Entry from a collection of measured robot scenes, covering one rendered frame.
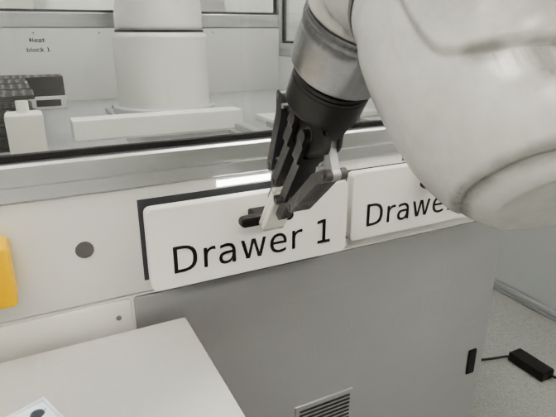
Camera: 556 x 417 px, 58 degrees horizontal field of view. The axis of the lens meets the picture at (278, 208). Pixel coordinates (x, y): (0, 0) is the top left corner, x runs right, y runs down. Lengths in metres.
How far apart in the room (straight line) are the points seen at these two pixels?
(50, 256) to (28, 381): 0.14
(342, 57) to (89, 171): 0.35
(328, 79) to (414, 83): 0.18
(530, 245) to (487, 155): 2.16
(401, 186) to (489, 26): 0.60
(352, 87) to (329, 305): 0.50
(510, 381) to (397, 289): 1.10
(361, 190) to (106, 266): 0.38
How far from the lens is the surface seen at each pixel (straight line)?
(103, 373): 0.64
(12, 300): 0.64
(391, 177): 0.80
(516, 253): 2.44
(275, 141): 0.56
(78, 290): 0.69
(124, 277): 0.69
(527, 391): 1.95
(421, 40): 0.26
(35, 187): 0.63
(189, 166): 0.66
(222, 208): 0.64
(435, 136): 0.24
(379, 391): 1.04
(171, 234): 0.63
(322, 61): 0.42
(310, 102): 0.45
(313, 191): 0.51
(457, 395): 1.21
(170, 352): 0.65
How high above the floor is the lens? 1.13
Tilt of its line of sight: 20 degrees down
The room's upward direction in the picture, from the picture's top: straight up
